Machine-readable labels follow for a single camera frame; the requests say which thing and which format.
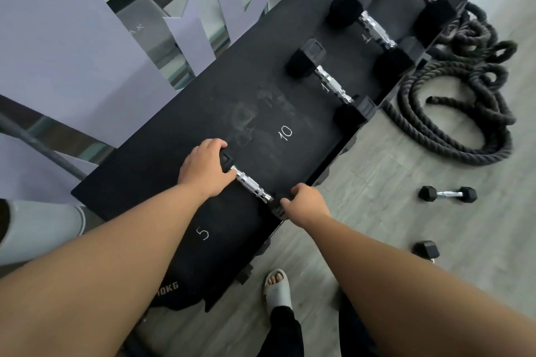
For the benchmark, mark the person's left hand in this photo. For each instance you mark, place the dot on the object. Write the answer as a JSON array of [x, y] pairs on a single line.
[[203, 168]]

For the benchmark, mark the person's right hand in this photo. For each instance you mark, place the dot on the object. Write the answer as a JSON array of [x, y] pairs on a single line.
[[310, 208]]

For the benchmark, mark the person's right thumb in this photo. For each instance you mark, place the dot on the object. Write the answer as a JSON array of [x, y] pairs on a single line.
[[287, 205]]

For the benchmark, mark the person's left thumb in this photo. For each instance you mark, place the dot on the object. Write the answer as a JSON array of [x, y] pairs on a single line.
[[227, 177]]

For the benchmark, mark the small black hex dumbbell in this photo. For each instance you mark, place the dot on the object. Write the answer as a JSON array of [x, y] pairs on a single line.
[[251, 185], [447, 194], [426, 249]]

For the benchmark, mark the person's left forearm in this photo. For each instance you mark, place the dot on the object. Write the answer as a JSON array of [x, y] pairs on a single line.
[[104, 269]]

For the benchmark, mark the person's right forearm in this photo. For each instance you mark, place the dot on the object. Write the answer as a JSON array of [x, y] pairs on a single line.
[[410, 294]]

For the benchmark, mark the black dumbbell rack shelf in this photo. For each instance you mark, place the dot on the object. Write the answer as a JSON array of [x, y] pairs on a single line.
[[167, 160]]

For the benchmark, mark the white slipper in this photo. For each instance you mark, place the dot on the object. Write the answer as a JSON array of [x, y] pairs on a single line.
[[278, 296]]

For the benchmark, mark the black weight bag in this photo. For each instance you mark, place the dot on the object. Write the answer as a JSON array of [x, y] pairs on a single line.
[[184, 292]]

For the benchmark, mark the medium black hex dumbbell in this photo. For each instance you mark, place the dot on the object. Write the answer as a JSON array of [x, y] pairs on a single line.
[[331, 84]]

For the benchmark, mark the person's left leg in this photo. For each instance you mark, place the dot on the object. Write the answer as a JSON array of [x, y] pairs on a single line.
[[284, 333]]

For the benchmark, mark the person's leg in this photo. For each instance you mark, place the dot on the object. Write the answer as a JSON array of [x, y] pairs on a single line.
[[356, 333], [284, 333]]

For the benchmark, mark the person's right leg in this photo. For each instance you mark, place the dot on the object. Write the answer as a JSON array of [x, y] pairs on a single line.
[[356, 333]]

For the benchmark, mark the grey metal pole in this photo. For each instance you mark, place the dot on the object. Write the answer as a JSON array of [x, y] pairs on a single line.
[[42, 148]]

